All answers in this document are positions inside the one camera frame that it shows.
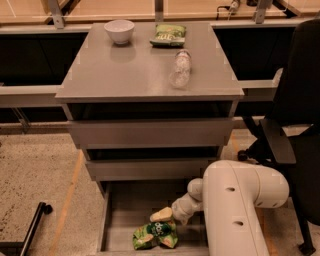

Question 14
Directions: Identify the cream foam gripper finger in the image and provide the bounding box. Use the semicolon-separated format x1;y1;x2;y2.
150;207;173;222

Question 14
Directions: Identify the green rice chip bag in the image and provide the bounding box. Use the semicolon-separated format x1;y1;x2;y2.
132;220;178;250

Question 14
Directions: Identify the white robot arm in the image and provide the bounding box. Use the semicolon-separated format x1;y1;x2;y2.
150;160;289;256

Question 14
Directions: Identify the open bottom drawer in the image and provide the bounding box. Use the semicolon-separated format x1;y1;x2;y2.
96;179;209;256

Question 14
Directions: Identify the grey middle drawer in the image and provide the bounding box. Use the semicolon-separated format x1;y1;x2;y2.
86;158;216;181

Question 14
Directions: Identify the grey drawer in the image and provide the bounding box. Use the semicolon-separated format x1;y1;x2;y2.
86;158;216;181
69;118;233;149

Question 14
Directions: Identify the grey top drawer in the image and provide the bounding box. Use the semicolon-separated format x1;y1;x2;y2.
69;118;233;149

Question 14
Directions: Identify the grey drawer cabinet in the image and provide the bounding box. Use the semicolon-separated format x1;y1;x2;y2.
54;21;245;256

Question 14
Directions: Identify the green snack bag on counter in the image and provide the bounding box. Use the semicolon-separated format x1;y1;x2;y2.
150;24;186;47

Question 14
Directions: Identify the clear plastic water bottle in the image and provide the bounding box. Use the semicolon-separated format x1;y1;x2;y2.
169;49;192;88

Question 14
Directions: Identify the black wheeled stand leg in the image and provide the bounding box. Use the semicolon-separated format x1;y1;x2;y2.
0;202;53;256

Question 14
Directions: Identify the black office chair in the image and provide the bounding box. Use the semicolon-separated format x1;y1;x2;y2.
238;18;320;256

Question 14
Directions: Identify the white ceramic bowl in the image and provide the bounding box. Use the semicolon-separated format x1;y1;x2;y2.
104;20;135;44

